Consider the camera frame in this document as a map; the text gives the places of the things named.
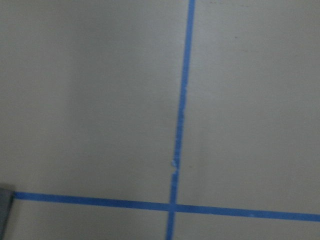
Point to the brown t-shirt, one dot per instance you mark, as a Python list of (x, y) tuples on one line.
[(7, 195)]

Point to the brown paper table cover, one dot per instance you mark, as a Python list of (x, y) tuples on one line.
[(160, 119)]

